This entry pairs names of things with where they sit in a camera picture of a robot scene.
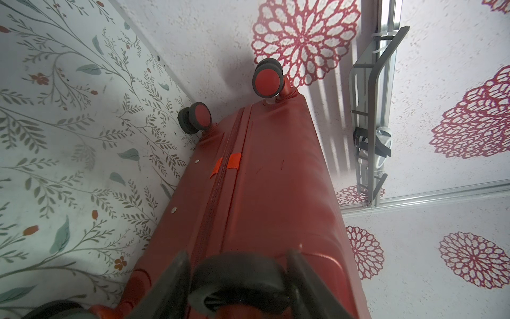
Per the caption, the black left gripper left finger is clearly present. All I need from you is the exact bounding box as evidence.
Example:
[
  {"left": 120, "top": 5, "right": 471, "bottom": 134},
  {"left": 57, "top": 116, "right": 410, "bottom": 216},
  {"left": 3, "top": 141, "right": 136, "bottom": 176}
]
[{"left": 126, "top": 251, "right": 191, "bottom": 319}]

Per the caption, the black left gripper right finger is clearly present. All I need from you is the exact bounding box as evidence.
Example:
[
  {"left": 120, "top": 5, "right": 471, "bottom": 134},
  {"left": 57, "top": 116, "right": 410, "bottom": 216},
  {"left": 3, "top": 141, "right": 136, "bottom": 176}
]
[{"left": 286, "top": 250, "right": 352, "bottom": 319}]

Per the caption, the red ribbed hard-shell suitcase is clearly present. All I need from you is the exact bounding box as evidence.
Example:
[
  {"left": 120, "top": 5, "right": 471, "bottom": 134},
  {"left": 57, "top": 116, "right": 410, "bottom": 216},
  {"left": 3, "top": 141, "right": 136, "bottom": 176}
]
[{"left": 21, "top": 57, "right": 372, "bottom": 319}]

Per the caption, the white alarm clock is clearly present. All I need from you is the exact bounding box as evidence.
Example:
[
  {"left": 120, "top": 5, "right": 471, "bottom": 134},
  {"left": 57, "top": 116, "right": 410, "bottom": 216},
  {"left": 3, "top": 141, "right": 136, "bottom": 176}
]
[{"left": 358, "top": 126, "right": 393, "bottom": 179}]

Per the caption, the grey metal wall shelf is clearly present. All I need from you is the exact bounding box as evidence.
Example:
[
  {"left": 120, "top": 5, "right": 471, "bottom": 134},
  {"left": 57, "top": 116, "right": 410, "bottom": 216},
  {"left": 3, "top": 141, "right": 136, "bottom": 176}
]
[{"left": 349, "top": 26, "right": 410, "bottom": 208}]

